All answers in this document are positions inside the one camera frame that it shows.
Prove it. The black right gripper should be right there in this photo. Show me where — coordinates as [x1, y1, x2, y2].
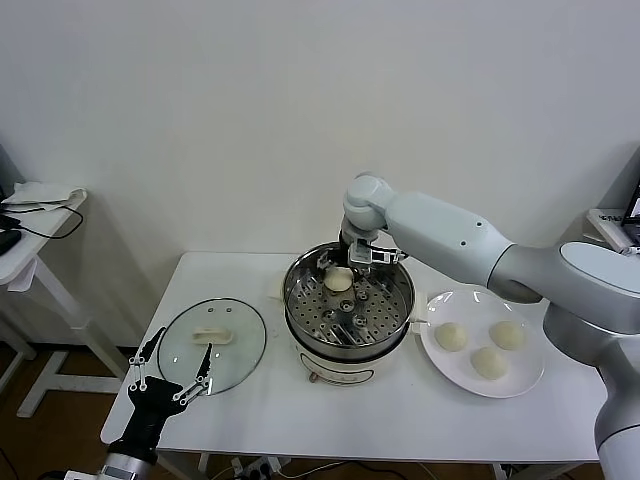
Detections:
[314, 227, 374, 281]

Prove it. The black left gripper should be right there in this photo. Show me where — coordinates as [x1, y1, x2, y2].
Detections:
[109, 326, 215, 461]

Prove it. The white steamed baozi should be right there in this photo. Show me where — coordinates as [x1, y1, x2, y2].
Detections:
[488, 320, 527, 350]
[469, 346, 509, 381]
[433, 322, 470, 353]
[323, 266, 354, 293]

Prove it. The round glass lid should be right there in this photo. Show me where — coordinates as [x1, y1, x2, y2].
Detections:
[157, 298, 268, 397]

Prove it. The stainless steel steamer basket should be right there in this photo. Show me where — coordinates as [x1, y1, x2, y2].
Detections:
[269, 241, 430, 351]

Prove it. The white electric cooker base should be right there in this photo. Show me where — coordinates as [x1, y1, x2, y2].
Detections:
[287, 319, 429, 386]

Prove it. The white power strip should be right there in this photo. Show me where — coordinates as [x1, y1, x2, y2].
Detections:
[232, 457, 281, 479]

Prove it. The white side table with cloth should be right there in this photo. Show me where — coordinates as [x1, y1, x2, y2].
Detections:
[0, 192, 136, 419]

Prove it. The small black device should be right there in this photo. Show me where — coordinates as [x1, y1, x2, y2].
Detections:
[0, 229, 24, 256]

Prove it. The white round plate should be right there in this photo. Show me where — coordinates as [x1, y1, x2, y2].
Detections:
[419, 289, 546, 400]

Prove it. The white crumpled cloth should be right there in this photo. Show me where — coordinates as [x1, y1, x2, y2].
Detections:
[2, 180, 87, 211]

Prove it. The grey monitor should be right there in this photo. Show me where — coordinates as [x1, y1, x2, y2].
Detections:
[0, 144, 25, 201]

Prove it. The white side table with laptop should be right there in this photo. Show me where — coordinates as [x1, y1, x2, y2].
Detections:
[584, 207, 640, 256]

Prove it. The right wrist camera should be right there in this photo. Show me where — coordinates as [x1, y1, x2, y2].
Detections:
[347, 242, 406, 266]

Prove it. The thin black looped cable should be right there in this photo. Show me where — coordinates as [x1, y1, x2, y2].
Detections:
[0, 202, 85, 241]

